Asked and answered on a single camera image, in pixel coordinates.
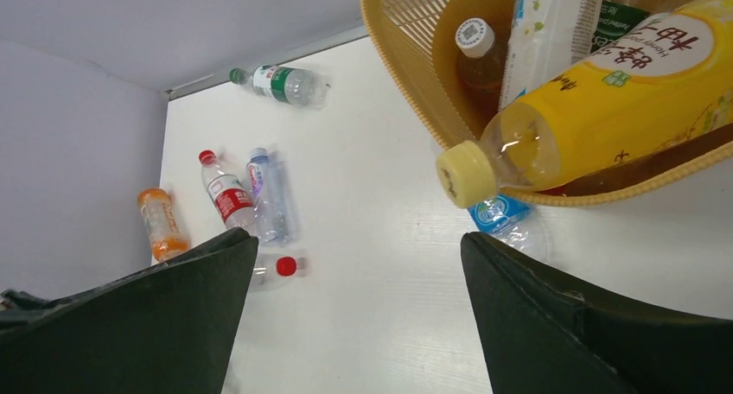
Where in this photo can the orange cap bottle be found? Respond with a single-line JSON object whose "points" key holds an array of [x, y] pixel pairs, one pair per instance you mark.
{"points": [[166, 237]]}

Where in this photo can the dark green label clear bottle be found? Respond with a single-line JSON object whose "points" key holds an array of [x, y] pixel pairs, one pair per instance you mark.
{"points": [[619, 17]]}

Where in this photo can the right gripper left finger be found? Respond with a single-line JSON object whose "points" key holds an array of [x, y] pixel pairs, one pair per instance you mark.
{"points": [[168, 328]]}

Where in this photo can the red cap red label bottle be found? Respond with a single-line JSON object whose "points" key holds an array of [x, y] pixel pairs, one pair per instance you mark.
{"points": [[231, 199]]}

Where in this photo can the amber tea bottle red label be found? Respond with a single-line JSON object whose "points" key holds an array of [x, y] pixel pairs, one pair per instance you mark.
{"points": [[480, 64]]}

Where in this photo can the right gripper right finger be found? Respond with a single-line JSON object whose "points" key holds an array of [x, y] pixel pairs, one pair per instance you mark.
{"points": [[546, 331]]}

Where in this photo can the green cap bottle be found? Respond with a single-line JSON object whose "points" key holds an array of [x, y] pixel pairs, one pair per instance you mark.
{"points": [[286, 85]]}

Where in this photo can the yellow juice bottle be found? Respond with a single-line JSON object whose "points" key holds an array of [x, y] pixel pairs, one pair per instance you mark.
{"points": [[643, 112]]}

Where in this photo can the clear blue pink label bottle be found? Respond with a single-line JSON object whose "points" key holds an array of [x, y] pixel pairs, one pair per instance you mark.
{"points": [[274, 212]]}

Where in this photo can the red label bottle sideways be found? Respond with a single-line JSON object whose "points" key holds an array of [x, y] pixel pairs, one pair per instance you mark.
{"points": [[273, 271]]}

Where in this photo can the yellow plastic waste bin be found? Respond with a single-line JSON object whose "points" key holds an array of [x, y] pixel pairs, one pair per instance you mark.
{"points": [[414, 39]]}

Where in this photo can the small blue label bottle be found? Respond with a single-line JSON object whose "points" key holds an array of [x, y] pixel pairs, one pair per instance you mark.
{"points": [[514, 223]]}

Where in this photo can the floral white blue label bottle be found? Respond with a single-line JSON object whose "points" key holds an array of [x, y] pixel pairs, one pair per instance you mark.
{"points": [[546, 38]]}

